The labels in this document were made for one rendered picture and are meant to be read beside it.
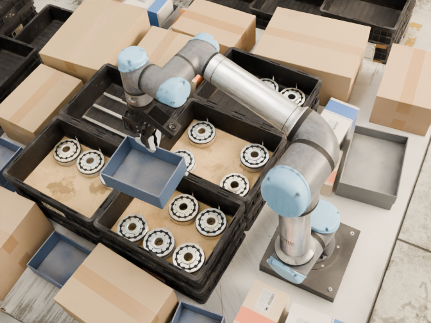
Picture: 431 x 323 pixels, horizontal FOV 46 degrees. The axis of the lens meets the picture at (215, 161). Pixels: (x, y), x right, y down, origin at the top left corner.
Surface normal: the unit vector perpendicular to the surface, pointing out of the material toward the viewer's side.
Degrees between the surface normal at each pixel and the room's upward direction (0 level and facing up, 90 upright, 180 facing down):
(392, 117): 90
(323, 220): 7
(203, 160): 0
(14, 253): 90
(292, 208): 84
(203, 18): 0
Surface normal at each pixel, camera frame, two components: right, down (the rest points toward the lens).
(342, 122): -0.07, -0.56
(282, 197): -0.61, 0.61
